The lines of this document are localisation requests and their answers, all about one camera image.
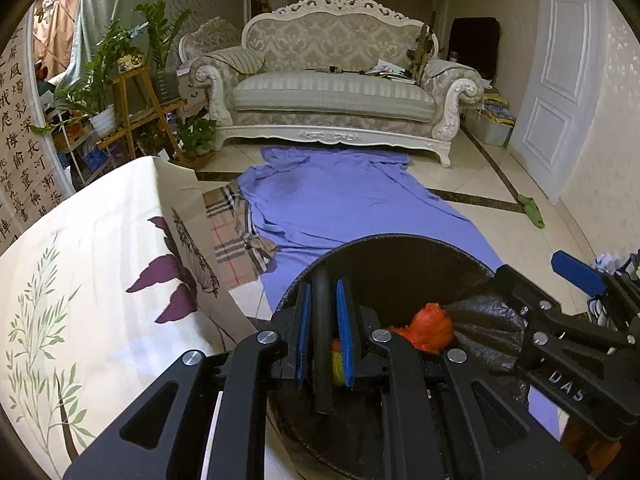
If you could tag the low leafy green plant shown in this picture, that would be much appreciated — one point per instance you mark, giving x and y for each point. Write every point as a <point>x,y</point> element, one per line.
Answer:
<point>197,135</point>

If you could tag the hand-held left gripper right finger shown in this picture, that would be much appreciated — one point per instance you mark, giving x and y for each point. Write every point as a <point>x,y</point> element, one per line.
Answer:
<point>346,335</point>

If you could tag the white metal shelf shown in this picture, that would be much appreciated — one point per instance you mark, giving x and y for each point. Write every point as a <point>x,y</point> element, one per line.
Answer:
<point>70,145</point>

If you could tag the orange-red foam fruit net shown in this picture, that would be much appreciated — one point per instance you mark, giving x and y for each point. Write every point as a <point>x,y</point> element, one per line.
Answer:
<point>425,327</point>

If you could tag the black trash bin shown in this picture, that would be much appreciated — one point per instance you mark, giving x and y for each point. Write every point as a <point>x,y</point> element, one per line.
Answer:
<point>400,270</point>

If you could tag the ornate cream armchair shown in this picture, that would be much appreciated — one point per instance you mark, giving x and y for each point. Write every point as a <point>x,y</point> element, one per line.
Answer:
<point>210,35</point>

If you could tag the green plant in white pot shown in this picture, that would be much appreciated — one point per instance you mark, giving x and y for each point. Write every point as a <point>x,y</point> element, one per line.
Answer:
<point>102,120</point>

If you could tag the pile of papers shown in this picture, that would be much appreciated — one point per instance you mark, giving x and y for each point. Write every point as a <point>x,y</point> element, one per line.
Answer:
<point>392,72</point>

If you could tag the orange patterned curtain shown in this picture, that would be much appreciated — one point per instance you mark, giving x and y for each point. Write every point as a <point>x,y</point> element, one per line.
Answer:
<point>57,25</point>

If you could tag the yellow foam fruit net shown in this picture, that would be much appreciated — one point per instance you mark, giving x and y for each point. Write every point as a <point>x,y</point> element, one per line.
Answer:
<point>338,360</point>

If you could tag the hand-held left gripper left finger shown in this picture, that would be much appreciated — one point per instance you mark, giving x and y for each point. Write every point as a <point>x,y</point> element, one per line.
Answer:
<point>303,335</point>

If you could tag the striped sofa throw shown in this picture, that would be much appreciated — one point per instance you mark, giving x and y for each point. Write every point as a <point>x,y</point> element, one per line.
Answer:
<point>235,60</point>

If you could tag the black covered object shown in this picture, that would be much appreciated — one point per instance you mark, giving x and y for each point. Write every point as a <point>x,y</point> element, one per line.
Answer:
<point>475,45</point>

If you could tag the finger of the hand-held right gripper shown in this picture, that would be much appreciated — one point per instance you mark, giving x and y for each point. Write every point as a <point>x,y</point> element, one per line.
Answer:
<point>545,320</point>
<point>577,270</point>

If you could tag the white panel door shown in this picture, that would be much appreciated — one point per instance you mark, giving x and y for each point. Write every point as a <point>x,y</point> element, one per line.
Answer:
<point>560,85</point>

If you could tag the plaid cloth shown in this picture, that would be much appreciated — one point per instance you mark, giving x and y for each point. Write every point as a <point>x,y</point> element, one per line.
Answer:
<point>235,240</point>

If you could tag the tall plant in dark pot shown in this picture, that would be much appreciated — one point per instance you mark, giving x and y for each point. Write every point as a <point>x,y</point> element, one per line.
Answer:
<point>165,82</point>

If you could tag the floral tablecloth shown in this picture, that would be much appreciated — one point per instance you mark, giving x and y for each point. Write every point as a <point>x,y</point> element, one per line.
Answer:
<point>100,240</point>

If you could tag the thin dark stick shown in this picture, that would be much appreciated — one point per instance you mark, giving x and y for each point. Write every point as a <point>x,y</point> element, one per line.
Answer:
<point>330,70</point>

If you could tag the person's right forearm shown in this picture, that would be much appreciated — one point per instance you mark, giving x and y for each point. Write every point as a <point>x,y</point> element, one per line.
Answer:
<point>592,442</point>

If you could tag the ornate cream sofa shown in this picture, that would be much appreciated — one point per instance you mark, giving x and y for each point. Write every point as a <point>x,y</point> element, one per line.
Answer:
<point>325,95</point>

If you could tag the brown wooden object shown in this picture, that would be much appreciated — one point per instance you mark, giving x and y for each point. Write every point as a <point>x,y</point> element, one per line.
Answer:
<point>422,50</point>

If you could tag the plant in yellow patterned pot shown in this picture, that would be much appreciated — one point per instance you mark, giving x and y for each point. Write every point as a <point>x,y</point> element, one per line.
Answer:
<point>131,62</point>

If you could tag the black trash bag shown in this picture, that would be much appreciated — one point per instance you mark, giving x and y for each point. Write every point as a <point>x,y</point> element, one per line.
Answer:
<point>480,320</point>

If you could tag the calligraphy paper scroll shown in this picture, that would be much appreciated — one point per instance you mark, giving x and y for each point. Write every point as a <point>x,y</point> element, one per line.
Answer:
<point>25,135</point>

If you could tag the storage box with clutter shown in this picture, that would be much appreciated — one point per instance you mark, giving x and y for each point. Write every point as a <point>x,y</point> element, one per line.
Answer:
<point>490,120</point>

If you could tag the purple cloth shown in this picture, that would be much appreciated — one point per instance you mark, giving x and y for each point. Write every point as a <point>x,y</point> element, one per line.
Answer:
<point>350,200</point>

